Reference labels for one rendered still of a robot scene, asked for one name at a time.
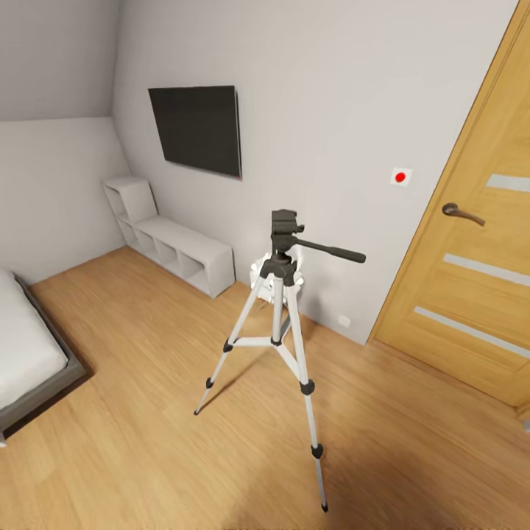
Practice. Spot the door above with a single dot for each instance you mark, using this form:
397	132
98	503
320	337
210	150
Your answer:
460	302

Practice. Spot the bookcase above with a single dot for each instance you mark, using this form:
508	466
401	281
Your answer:
201	261

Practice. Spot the wall socket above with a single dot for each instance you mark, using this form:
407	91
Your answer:
344	321

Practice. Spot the bed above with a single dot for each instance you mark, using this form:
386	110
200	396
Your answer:
35	362

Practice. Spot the wall mounted tv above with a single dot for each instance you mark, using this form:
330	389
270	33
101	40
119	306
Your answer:
198	127

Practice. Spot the electric switch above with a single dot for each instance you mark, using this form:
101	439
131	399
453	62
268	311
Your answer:
400	176

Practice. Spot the camera tripod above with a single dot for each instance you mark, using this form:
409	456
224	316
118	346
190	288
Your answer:
283	266

